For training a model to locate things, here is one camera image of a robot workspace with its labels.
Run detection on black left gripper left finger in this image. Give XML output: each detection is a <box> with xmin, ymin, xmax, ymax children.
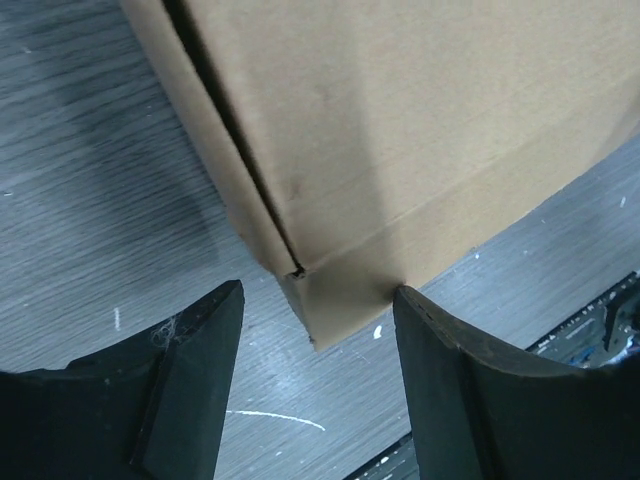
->
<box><xmin>1</xmin><ymin>280</ymin><xmax>244</xmax><ymax>479</ymax></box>

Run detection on brown cardboard box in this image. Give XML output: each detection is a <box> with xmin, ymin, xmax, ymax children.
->
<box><xmin>122</xmin><ymin>1</ymin><xmax>639</xmax><ymax>350</ymax></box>

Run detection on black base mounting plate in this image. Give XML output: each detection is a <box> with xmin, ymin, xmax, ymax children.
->
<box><xmin>344</xmin><ymin>272</ymin><xmax>640</xmax><ymax>480</ymax></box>

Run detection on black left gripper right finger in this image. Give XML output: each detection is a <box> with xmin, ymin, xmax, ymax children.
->
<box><xmin>393</xmin><ymin>284</ymin><xmax>640</xmax><ymax>480</ymax></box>

